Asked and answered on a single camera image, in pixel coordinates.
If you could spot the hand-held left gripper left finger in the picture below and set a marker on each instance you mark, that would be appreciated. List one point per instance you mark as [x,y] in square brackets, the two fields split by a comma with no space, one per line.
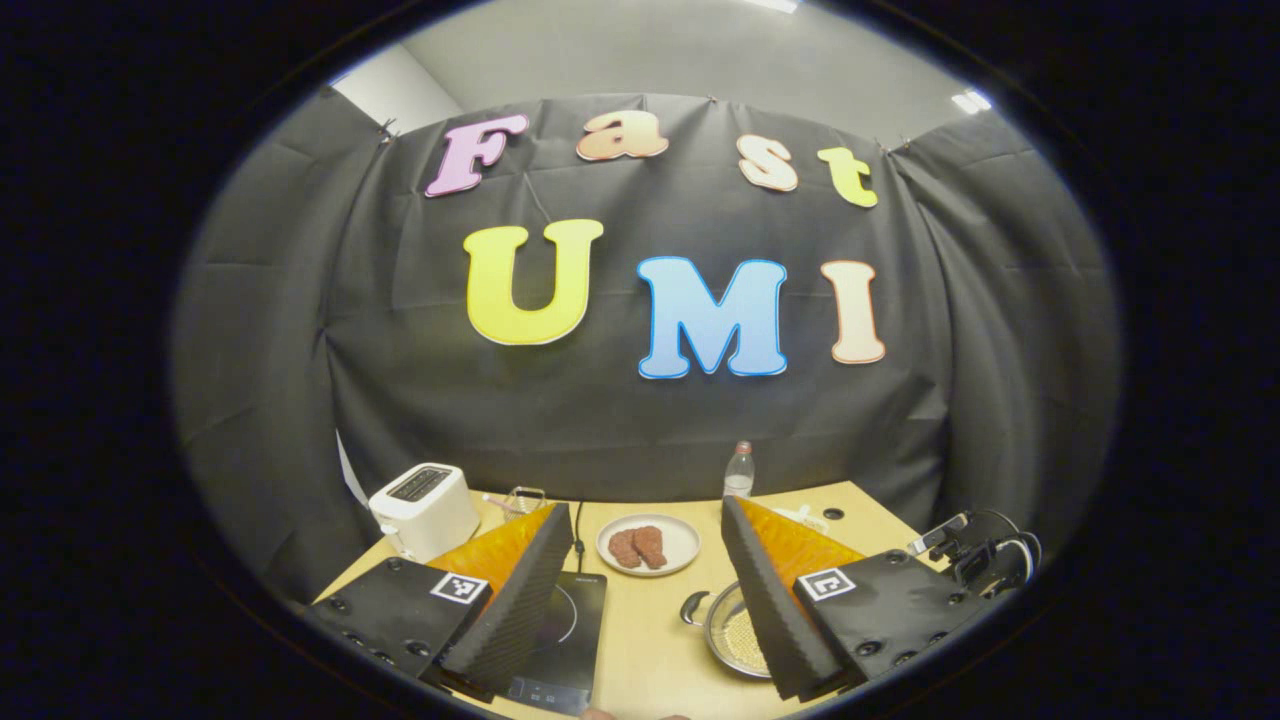
[520,610]

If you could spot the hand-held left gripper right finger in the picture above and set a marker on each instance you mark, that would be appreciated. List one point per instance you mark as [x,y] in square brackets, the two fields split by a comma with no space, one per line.
[775,610]

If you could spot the black induction cooktop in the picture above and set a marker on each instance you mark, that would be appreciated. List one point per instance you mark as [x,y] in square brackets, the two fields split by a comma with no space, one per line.
[575,640]

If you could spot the stainless steel pot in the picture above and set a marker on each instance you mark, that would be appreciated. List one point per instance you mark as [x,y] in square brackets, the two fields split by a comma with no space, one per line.
[714,632]

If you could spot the pile of soybeans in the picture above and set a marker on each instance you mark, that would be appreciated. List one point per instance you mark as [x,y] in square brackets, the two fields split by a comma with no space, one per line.
[745,640]

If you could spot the white divided bean dish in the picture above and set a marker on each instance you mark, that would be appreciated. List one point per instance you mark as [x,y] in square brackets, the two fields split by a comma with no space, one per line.
[803,518]

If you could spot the pink stick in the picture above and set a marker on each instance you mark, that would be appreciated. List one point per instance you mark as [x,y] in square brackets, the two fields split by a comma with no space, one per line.
[497,502]

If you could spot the round white plate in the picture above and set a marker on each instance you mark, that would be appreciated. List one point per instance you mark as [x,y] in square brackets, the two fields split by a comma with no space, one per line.
[680,540]

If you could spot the white toaster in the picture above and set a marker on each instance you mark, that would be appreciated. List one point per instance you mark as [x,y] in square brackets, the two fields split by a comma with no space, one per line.
[425,510]

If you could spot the clear plastic water bottle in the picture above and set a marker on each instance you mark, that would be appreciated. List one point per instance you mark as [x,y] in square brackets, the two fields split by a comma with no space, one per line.
[739,475]

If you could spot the black backdrop cloth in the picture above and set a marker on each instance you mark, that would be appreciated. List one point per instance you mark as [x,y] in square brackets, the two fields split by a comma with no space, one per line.
[600,420]

